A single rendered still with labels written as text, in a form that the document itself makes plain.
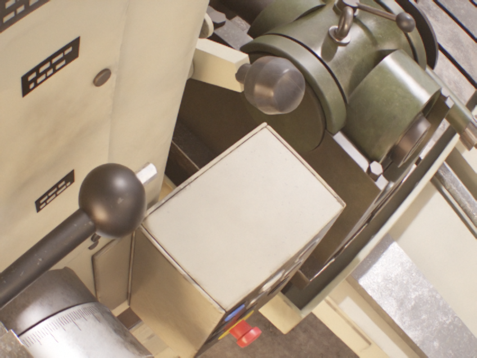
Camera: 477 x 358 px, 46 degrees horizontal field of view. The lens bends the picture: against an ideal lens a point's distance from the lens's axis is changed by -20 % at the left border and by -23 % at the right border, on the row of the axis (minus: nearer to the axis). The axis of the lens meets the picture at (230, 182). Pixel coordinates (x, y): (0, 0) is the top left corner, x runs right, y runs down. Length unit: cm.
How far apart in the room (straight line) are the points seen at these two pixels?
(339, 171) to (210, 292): 30
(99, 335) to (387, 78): 46
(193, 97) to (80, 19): 66
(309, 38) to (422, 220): 73
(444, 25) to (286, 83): 100
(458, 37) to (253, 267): 98
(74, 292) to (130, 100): 17
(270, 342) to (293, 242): 140
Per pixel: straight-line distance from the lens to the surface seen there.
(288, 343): 195
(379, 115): 74
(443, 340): 131
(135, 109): 40
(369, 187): 75
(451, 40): 137
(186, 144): 97
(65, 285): 48
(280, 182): 57
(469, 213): 152
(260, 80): 43
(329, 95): 73
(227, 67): 47
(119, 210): 30
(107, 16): 29
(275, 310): 100
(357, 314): 126
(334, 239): 87
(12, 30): 24
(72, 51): 28
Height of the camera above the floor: 182
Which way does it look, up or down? 60 degrees down
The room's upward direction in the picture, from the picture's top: 22 degrees clockwise
